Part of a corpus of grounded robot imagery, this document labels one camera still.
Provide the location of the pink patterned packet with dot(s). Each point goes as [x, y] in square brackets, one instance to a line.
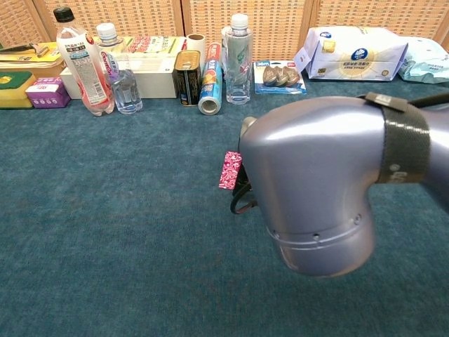
[229, 172]

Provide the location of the white tissue pack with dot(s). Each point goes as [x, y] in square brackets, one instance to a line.
[358, 52]

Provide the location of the green yellow scouring sponge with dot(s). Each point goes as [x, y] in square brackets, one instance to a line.
[14, 87]

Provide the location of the woven rattan folding screen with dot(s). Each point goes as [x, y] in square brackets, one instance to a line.
[273, 21]

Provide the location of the pink drink bottle black cap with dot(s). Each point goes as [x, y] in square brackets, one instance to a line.
[87, 77]

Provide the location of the blue plastic wrap box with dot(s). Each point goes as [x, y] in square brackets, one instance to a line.
[210, 84]

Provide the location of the small clear water bottle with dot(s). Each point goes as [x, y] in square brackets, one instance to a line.
[126, 91]

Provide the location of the tall clear bottle white cap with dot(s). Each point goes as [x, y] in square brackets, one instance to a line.
[238, 70]

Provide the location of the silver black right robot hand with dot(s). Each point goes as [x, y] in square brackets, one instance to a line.
[242, 180]

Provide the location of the long white carton box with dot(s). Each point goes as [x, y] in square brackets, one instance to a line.
[154, 80]

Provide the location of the yellow razor blister package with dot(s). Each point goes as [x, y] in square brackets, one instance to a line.
[21, 58]

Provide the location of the blue blister pack of hooks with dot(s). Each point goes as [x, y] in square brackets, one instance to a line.
[277, 77]

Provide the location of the teal felt table mat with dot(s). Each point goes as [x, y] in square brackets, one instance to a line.
[105, 228]

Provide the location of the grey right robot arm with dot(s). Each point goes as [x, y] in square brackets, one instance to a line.
[315, 168]

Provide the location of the small purple box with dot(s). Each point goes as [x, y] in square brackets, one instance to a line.
[45, 94]

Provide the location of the light blue wet wipes pack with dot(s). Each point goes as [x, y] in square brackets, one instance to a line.
[428, 59]

